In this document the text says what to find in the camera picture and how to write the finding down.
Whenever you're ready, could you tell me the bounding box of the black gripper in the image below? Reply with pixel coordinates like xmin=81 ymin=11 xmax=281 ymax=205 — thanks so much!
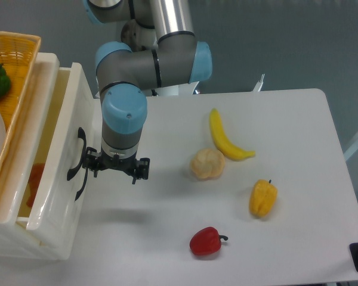
xmin=82 ymin=147 xmax=150 ymax=185

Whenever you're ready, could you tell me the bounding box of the white top drawer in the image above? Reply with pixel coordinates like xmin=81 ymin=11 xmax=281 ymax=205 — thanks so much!
xmin=16 ymin=62 xmax=97 ymax=248

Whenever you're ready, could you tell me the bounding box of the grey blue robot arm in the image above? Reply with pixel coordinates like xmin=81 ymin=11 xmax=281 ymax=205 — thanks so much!
xmin=79 ymin=1 xmax=212 ymax=181

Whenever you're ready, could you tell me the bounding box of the white drawer cabinet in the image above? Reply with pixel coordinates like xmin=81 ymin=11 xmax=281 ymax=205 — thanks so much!
xmin=0 ymin=52 xmax=78 ymax=261

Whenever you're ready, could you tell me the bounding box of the orange croissant bread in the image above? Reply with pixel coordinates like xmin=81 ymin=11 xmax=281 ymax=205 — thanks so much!
xmin=26 ymin=163 xmax=45 ymax=208

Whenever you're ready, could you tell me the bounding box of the round beige bread roll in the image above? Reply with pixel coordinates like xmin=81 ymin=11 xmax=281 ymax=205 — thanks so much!
xmin=190 ymin=148 xmax=225 ymax=180

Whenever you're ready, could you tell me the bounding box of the yellow banana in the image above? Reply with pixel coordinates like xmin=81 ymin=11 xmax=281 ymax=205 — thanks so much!
xmin=209 ymin=108 xmax=256 ymax=161

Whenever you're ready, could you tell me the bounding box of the red bell pepper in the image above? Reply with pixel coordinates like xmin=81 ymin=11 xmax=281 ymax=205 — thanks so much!
xmin=189 ymin=226 xmax=229 ymax=256

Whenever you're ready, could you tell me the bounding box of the yellow bell pepper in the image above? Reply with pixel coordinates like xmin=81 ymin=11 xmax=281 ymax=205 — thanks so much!
xmin=249 ymin=179 xmax=278 ymax=217

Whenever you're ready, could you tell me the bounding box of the orange wicker basket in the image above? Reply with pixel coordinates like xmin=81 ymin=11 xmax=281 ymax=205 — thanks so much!
xmin=0 ymin=31 xmax=41 ymax=172

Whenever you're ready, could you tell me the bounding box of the black lower drawer handle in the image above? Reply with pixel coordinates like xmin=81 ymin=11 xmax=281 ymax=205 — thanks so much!
xmin=74 ymin=168 xmax=88 ymax=202

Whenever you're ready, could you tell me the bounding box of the black drawer handle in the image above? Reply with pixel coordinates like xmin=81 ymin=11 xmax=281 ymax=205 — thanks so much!
xmin=74 ymin=168 xmax=88 ymax=202
xmin=66 ymin=127 xmax=87 ymax=182

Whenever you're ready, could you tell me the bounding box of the white table frame bracket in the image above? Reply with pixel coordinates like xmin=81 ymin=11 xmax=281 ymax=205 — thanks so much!
xmin=252 ymin=73 xmax=265 ymax=92

